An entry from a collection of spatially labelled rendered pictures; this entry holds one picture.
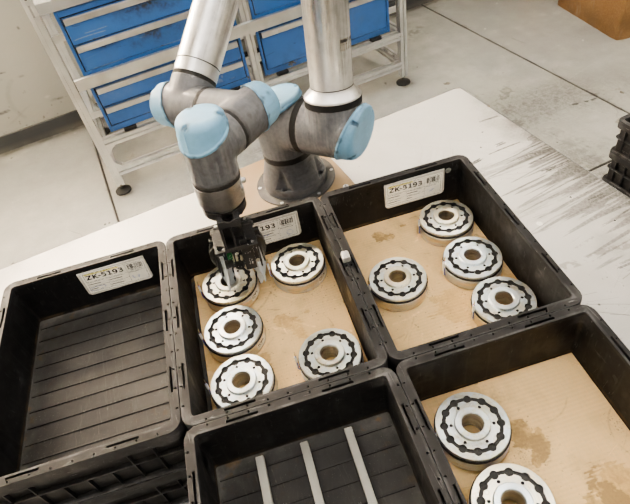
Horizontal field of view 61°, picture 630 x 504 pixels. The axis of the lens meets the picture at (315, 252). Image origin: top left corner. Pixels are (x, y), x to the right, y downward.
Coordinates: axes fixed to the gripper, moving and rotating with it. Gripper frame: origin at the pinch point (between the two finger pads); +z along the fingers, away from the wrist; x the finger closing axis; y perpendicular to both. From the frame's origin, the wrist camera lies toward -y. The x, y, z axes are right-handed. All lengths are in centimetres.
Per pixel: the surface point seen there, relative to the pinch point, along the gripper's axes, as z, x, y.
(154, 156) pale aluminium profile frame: 67, -31, -173
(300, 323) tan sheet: 2.4, 7.1, 12.2
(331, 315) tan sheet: 2.2, 12.7, 12.6
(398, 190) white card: -5.9, 33.0, -6.3
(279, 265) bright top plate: -1.2, 6.6, 0.2
